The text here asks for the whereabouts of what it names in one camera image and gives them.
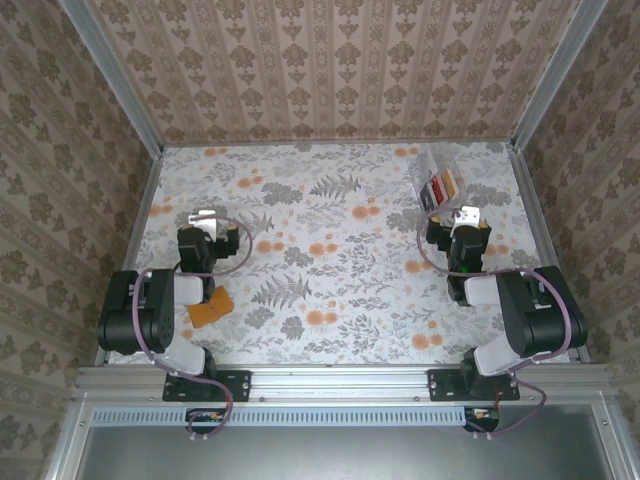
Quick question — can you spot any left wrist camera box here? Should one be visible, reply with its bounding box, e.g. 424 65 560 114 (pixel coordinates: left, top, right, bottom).
188 209 218 239

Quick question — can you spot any aluminium frame post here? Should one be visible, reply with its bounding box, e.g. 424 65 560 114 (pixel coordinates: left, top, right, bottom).
509 0 609 152
56 0 167 154

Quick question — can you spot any floral patterned table cover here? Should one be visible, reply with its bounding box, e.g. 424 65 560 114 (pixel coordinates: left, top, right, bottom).
123 142 572 367

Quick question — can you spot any aluminium table side rail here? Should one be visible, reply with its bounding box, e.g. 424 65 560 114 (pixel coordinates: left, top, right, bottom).
93 147 167 367
507 141 593 365

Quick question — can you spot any clear acrylic card stand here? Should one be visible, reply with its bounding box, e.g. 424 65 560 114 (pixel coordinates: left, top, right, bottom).
408 143 472 213

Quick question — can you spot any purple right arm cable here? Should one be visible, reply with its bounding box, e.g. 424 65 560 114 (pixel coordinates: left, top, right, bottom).
416 208 575 443

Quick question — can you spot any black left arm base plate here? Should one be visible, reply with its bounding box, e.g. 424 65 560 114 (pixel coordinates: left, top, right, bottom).
162 368 252 403

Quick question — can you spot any grey metal panel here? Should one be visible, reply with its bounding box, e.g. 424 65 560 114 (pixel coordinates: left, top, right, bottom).
46 401 634 480

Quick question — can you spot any slotted white cable duct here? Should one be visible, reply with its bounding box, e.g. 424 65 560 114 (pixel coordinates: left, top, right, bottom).
92 405 501 428

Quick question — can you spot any aluminium mounting rail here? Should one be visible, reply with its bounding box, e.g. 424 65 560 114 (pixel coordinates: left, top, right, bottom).
74 363 609 402

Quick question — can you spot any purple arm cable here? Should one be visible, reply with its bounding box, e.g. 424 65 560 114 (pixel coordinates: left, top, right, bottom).
416 208 575 443
130 214 255 444

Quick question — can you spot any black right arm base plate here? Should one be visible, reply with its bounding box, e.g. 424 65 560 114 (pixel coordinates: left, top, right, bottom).
427 368 522 403

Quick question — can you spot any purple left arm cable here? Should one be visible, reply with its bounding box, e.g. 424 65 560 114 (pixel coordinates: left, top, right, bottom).
130 214 255 444

